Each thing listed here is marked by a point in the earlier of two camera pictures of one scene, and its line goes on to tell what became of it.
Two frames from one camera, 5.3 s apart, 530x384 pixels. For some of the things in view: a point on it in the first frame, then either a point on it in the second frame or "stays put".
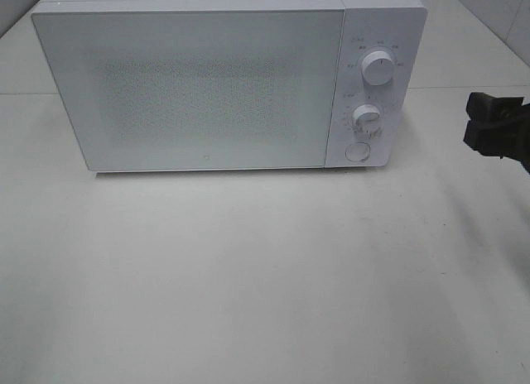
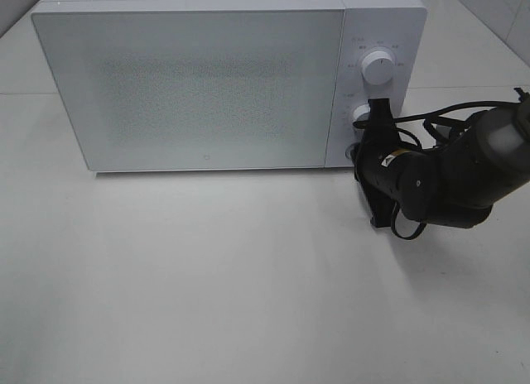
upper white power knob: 377,68 stays put
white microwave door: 151,85 stays put
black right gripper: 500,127 → 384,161
